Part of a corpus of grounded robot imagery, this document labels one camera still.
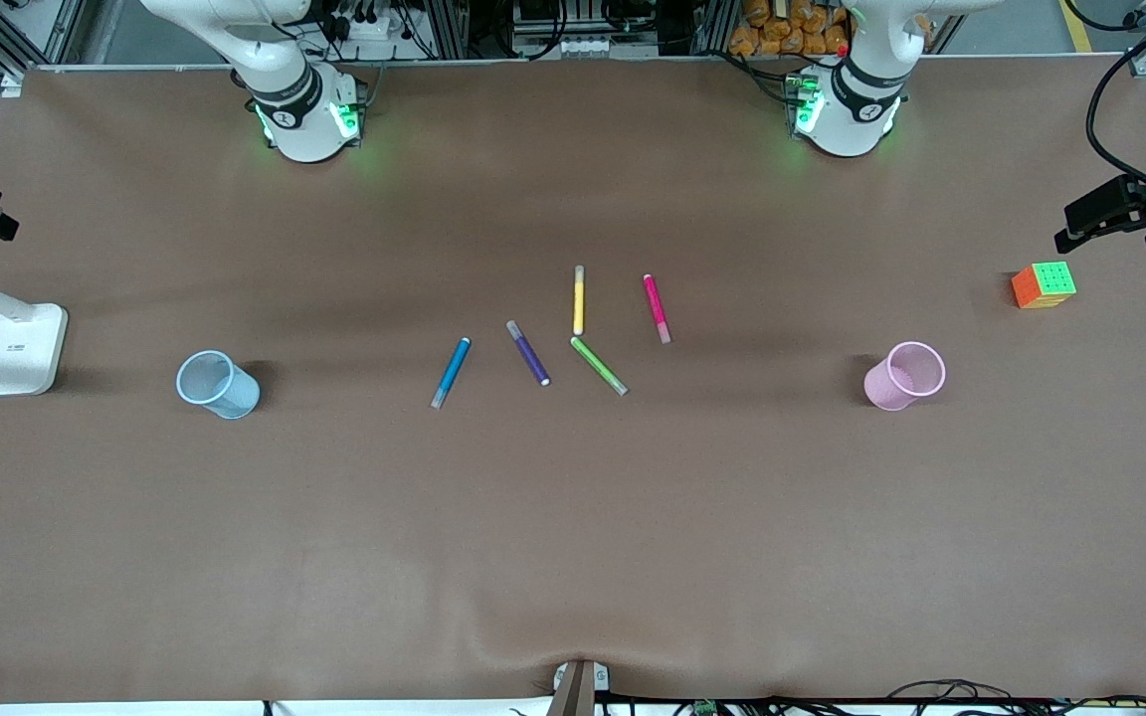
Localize pink marker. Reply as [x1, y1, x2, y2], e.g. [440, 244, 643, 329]
[643, 273, 672, 345]

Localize blue marker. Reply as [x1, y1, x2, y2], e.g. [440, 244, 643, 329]
[431, 337, 472, 410]

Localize colourful puzzle cube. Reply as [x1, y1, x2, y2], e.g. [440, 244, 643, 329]
[1011, 262, 1078, 310]

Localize pink mesh cup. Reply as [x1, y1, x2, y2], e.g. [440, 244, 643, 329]
[863, 341, 947, 412]

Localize blue mesh cup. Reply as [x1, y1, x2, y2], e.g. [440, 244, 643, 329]
[176, 350, 262, 420]

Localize bag of orange items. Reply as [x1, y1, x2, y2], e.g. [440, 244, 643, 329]
[729, 0, 851, 57]

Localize white power strip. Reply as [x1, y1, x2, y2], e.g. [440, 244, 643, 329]
[329, 10, 400, 43]
[531, 36, 610, 57]

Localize green marker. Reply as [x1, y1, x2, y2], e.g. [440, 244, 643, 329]
[570, 336, 629, 397]

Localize purple marker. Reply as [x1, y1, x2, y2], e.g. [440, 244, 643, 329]
[505, 319, 551, 387]

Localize brown table cover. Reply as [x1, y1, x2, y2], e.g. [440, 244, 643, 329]
[0, 60, 1146, 703]

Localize metal table clamp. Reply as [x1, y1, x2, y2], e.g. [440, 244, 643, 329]
[551, 660, 610, 716]

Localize black floor cables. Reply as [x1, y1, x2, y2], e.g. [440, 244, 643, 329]
[886, 679, 1146, 716]

